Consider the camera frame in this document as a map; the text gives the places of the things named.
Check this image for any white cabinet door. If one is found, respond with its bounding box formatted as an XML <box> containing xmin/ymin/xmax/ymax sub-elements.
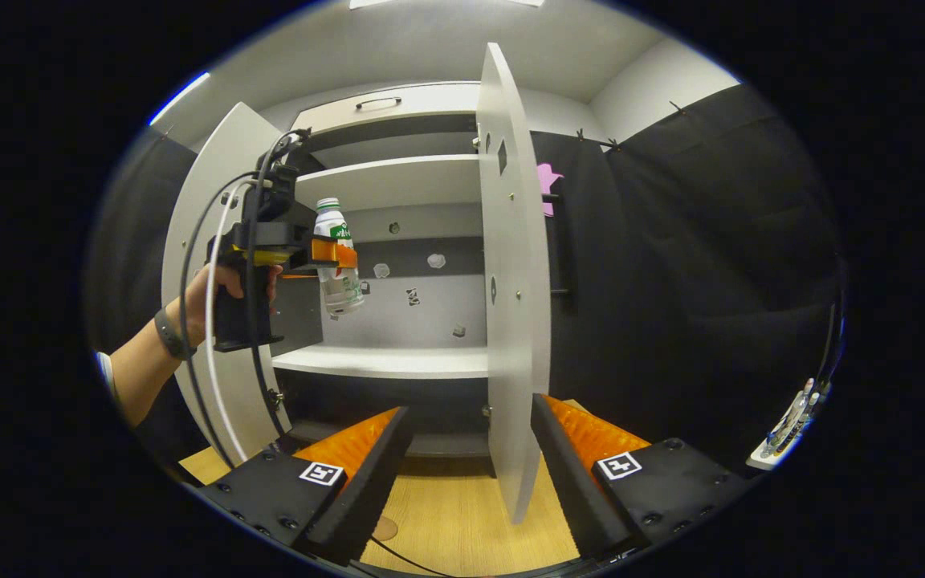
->
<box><xmin>161</xmin><ymin>102</ymin><xmax>327</xmax><ymax>466</ymax></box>
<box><xmin>475</xmin><ymin>42</ymin><xmax>552</xmax><ymax>524</ymax></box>

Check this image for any white cabinet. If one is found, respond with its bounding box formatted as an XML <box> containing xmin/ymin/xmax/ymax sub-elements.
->
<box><xmin>270</xmin><ymin>80</ymin><xmax>489</xmax><ymax>482</ymax></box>

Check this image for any black cable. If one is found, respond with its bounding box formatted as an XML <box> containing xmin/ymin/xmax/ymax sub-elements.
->
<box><xmin>244</xmin><ymin>136</ymin><xmax>291</xmax><ymax>438</ymax></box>
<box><xmin>178</xmin><ymin>128</ymin><xmax>311</xmax><ymax>470</ymax></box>
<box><xmin>368</xmin><ymin>534</ymin><xmax>455</xmax><ymax>578</ymax></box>

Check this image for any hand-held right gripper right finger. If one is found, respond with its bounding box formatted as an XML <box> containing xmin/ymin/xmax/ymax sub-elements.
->
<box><xmin>530</xmin><ymin>393</ymin><xmax>754</xmax><ymax>561</ymax></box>

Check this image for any rectangular ceiling light panel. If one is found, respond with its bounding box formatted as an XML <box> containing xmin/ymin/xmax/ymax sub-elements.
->
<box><xmin>350</xmin><ymin>0</ymin><xmax>544</xmax><ymax>9</ymax></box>

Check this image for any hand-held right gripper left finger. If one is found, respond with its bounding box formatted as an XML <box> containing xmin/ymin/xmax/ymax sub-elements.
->
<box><xmin>196</xmin><ymin>405</ymin><xmax>414</xmax><ymax>567</ymax></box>

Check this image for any white bottle with green label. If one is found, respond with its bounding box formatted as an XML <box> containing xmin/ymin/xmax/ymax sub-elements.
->
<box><xmin>314</xmin><ymin>197</ymin><xmax>365</xmax><ymax>316</ymax></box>

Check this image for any dark wristband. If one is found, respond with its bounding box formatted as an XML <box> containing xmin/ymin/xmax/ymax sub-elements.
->
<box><xmin>153</xmin><ymin>307</ymin><xmax>197</xmax><ymax>360</ymax></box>

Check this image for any long ceiling light strip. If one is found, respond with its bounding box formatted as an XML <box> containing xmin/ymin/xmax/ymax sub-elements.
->
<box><xmin>149</xmin><ymin>72</ymin><xmax>210</xmax><ymax>125</ymax></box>

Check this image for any black backdrop cloth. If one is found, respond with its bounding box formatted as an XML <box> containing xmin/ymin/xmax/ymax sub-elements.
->
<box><xmin>84</xmin><ymin>83</ymin><xmax>847</xmax><ymax>482</ymax></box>

